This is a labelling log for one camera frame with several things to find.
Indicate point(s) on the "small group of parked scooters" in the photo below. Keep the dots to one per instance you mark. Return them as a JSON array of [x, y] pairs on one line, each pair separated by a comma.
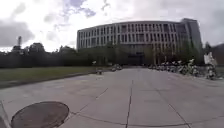
[[116, 67]]

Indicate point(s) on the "grey slab pavement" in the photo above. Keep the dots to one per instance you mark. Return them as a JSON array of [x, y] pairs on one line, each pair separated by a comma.
[[133, 96]]

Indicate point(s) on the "large curved grey building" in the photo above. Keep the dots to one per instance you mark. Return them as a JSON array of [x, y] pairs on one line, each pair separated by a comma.
[[140, 36]]

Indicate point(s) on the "row of trees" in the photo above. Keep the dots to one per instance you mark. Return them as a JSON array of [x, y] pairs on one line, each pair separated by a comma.
[[50, 58]]

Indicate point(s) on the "grass lawn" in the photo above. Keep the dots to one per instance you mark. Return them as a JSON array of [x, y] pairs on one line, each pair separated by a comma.
[[40, 73]]

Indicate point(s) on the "concrete kerb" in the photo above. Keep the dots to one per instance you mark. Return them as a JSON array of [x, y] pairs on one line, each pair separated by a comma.
[[40, 80]]

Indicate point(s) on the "long row of parked scooters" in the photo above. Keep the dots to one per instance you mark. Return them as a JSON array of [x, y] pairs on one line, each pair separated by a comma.
[[190, 68]]

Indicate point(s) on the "round dark manhole cover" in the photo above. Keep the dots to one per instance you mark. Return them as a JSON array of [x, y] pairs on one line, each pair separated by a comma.
[[40, 115]]

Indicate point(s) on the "low building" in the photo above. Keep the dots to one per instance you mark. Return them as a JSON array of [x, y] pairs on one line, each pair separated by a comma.
[[219, 53]]

